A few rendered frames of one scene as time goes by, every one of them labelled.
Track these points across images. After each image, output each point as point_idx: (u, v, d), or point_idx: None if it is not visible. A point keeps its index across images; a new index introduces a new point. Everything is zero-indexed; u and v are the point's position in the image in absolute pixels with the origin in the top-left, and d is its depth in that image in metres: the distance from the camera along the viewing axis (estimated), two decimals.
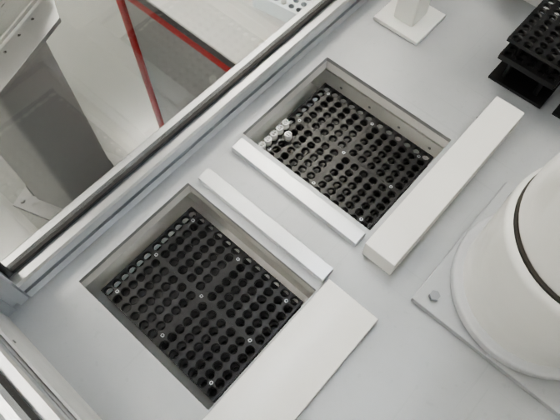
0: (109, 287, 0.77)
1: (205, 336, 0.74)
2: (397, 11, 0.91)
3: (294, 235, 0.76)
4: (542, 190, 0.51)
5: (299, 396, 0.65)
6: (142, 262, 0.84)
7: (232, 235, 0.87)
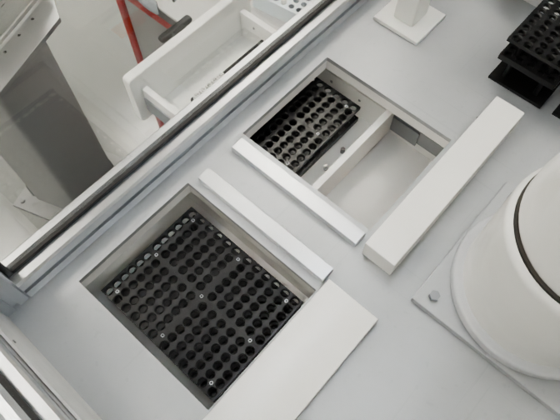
0: (109, 287, 0.77)
1: (205, 336, 0.74)
2: (397, 11, 0.91)
3: (294, 235, 0.76)
4: (542, 190, 0.51)
5: (299, 396, 0.65)
6: (142, 262, 0.84)
7: (232, 235, 0.87)
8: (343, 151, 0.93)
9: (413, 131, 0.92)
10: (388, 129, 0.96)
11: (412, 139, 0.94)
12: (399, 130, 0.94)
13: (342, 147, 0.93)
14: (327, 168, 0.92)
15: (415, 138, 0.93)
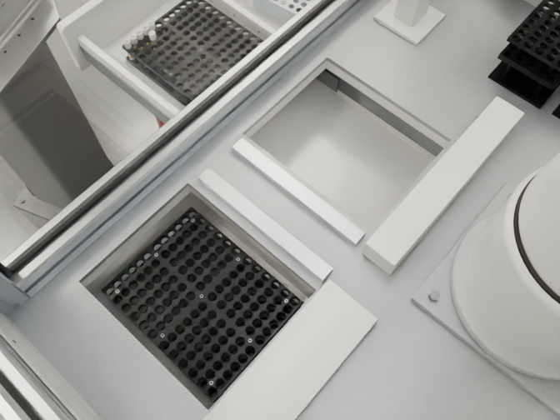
0: (109, 287, 0.77)
1: (205, 336, 0.74)
2: (397, 11, 0.91)
3: (294, 235, 0.76)
4: (542, 190, 0.51)
5: (299, 396, 0.65)
6: (142, 262, 0.84)
7: (232, 235, 0.87)
8: None
9: (332, 77, 0.97)
10: None
11: (333, 85, 0.99)
12: (322, 77, 0.99)
13: None
14: None
15: (335, 84, 0.98)
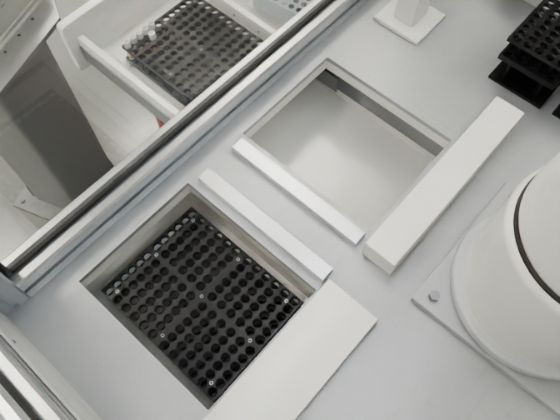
0: (109, 287, 0.77)
1: (205, 336, 0.74)
2: (397, 11, 0.91)
3: (294, 235, 0.76)
4: (542, 190, 0.51)
5: (299, 396, 0.65)
6: (142, 262, 0.84)
7: (232, 235, 0.87)
8: None
9: (332, 77, 0.97)
10: None
11: (333, 85, 0.99)
12: (322, 77, 1.00)
13: None
14: None
15: (335, 84, 0.98)
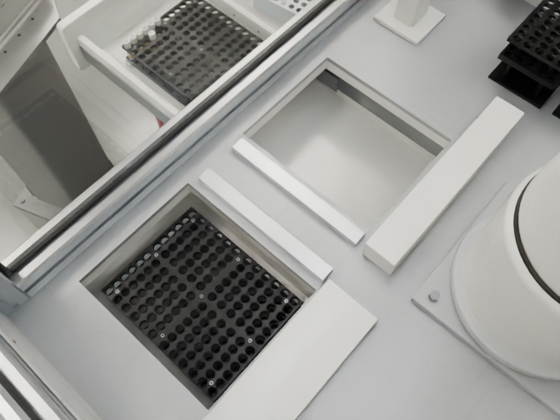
0: (109, 287, 0.77)
1: (205, 336, 0.74)
2: (397, 11, 0.91)
3: (294, 235, 0.76)
4: (542, 190, 0.51)
5: (299, 396, 0.65)
6: (142, 262, 0.84)
7: (232, 235, 0.87)
8: None
9: (332, 77, 0.97)
10: None
11: (333, 85, 0.99)
12: (322, 77, 1.00)
13: None
14: None
15: (335, 84, 0.98)
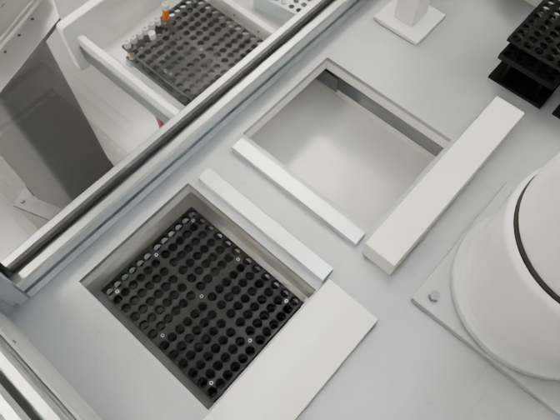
0: (109, 287, 0.77)
1: (205, 336, 0.74)
2: (397, 11, 0.91)
3: (294, 235, 0.76)
4: (542, 190, 0.51)
5: (299, 396, 0.65)
6: (142, 262, 0.84)
7: (232, 235, 0.87)
8: None
9: (332, 77, 0.97)
10: None
11: (333, 85, 0.99)
12: (322, 77, 1.00)
13: None
14: None
15: (335, 84, 0.98)
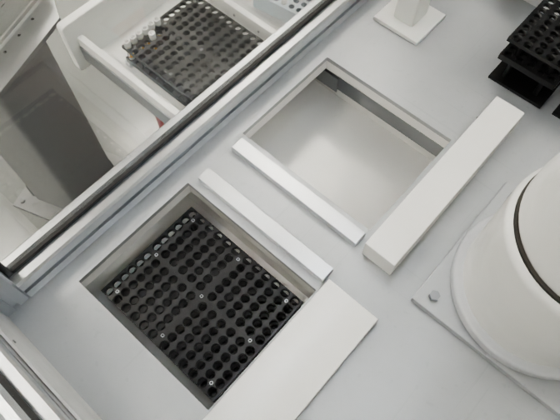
0: (109, 287, 0.77)
1: (205, 336, 0.74)
2: (397, 11, 0.91)
3: (294, 235, 0.76)
4: (542, 190, 0.51)
5: (299, 396, 0.65)
6: (142, 262, 0.84)
7: (232, 235, 0.87)
8: None
9: (332, 77, 0.97)
10: None
11: (333, 85, 0.99)
12: (322, 77, 1.00)
13: None
14: None
15: (335, 84, 0.98)
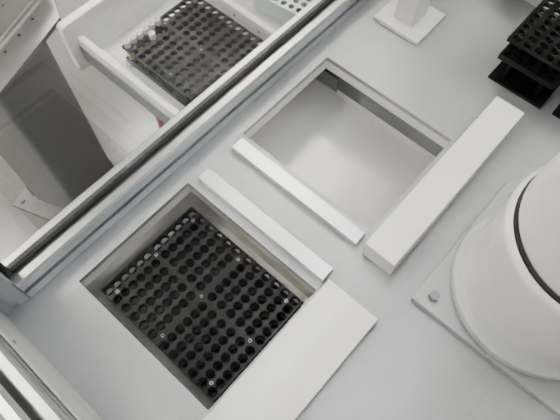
0: (109, 287, 0.77)
1: (205, 336, 0.74)
2: (397, 11, 0.91)
3: (294, 235, 0.76)
4: (542, 190, 0.51)
5: (299, 396, 0.65)
6: (142, 262, 0.84)
7: (232, 235, 0.87)
8: None
9: (332, 77, 0.97)
10: None
11: (333, 85, 0.99)
12: (322, 77, 1.00)
13: None
14: None
15: (335, 84, 0.98)
